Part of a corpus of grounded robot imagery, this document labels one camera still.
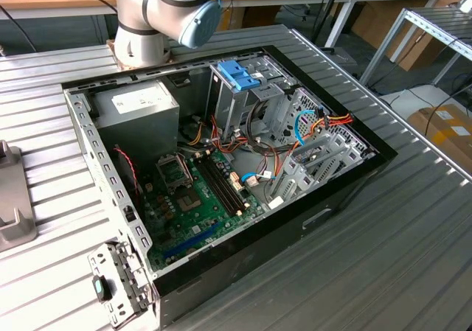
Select orange red power wire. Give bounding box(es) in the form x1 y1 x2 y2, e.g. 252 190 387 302
308 106 354 133

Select metal disk bay cage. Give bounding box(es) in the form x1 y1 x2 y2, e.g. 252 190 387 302
267 86 374 203

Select black RAM slot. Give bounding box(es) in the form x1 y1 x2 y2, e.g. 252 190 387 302
204 150 249 211
194 153 241 216
199 152 246 213
209 149 254 208

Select beige board header block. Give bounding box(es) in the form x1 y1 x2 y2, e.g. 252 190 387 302
229 171 246 195

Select metal optical drive cage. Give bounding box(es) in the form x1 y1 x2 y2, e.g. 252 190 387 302
205 56 296 140

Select metal socket cover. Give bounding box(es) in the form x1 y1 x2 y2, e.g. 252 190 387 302
155 153 195 195

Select CPU socket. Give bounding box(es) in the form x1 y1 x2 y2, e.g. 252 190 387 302
173 187 203 216

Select green motherboard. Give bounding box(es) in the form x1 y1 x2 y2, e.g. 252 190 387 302
139 149 266 273

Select blue plastic drive latch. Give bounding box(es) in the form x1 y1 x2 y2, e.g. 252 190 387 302
217 60 261 92

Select blue expansion slot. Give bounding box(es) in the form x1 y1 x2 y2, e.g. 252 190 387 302
163 223 224 259

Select black open PC case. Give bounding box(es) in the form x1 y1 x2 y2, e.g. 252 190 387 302
60 44 399 328

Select grey Dell power supply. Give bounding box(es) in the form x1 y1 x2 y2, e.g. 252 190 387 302
89 79 181 164

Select hinged metal slot retainer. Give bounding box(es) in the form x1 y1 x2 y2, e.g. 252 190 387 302
86 239 159 329

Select black tripod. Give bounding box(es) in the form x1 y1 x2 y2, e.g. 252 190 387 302
310 0 350 49

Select plain brown cardboard box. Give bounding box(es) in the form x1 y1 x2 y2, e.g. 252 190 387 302
350 0 438 72

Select black latch with blue face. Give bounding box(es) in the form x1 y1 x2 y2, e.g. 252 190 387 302
91 274 114 303

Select yellow taped cardboard box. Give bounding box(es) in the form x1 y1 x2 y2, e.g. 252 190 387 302
407 104 472 170

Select red orange wire bundle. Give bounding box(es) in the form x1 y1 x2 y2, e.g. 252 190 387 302
208 114 296 179

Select short blue data wire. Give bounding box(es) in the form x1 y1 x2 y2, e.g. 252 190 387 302
241 171 277 187

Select black wire bundle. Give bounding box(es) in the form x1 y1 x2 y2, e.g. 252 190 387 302
246 100 285 162

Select yellow orange wire bundle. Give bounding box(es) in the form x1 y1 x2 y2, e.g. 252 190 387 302
187 119 208 147

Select long blue data wire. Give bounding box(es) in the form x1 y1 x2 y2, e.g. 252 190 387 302
296 109 319 147

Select red black twisted wire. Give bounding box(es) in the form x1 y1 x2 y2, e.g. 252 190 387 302
112 145 144 196

